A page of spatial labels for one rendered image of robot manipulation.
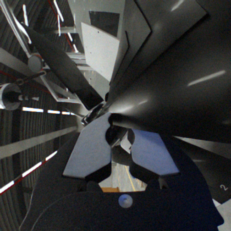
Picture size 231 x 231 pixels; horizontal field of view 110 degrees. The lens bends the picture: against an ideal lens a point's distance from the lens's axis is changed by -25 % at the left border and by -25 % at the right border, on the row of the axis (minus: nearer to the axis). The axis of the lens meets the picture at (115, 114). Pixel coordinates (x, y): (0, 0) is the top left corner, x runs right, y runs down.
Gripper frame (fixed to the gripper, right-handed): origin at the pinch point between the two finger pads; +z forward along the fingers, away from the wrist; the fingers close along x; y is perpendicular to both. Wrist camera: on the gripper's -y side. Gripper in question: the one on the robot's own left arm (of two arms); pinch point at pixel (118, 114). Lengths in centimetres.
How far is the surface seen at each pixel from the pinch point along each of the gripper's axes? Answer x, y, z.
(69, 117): -504, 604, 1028
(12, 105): -26.8, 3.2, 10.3
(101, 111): -3.7, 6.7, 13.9
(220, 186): 21.3, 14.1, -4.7
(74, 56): -36, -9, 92
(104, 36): -4.6, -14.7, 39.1
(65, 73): -14.3, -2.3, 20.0
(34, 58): -69, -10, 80
